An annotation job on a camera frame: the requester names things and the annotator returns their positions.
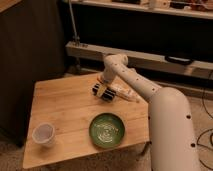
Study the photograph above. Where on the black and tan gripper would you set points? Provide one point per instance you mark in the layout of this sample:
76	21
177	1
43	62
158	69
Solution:
103	92

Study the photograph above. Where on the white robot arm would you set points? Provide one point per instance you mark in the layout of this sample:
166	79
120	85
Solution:
171	130

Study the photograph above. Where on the green ceramic plate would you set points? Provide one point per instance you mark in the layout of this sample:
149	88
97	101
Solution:
107	130

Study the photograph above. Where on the wooden table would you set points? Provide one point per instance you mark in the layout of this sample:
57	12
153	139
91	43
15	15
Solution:
69	105

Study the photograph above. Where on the metal pole stand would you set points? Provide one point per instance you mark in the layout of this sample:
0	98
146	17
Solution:
75	34

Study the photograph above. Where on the white lower shelf beam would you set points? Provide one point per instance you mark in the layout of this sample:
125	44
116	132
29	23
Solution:
140	60

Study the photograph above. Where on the dark cabinet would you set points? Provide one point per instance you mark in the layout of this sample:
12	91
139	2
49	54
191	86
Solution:
32	48

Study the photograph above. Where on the upper shelf with clutter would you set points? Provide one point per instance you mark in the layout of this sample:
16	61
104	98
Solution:
188	8

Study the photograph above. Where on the black handle on shelf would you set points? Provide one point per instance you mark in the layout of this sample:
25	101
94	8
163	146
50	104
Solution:
178	60

